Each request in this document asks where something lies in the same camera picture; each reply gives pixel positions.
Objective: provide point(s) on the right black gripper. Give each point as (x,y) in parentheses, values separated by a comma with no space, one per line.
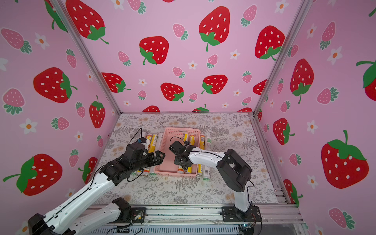
(177,151)

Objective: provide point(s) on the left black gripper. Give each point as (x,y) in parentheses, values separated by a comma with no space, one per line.
(153,162)

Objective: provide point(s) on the white green plastic wrap roll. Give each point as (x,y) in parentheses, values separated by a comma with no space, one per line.
(207,169)

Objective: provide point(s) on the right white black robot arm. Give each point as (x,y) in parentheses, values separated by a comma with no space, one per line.
(235,172)

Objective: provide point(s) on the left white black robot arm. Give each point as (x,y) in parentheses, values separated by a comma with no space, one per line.
(67,219)

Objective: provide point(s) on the pink perforated plastic basket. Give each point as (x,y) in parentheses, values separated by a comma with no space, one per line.
(172,134)

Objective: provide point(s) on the floral patterned table mat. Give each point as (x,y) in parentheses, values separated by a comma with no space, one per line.
(228,131)

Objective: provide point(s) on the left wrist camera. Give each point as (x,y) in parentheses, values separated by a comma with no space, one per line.
(142,140)

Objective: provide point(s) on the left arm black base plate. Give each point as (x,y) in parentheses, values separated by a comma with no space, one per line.
(133,214)

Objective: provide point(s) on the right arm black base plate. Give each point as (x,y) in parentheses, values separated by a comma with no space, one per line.
(232,214)

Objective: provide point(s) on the aluminium rail frame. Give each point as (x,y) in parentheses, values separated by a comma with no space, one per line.
(201,214)

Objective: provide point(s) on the left aluminium corner post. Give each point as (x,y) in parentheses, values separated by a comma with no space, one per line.
(76,37)

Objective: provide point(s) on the aluminium corner post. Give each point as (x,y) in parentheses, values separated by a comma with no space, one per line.
(76,37)
(291,36)

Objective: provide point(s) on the right aluminium corner post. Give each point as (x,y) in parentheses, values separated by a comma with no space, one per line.
(291,36)

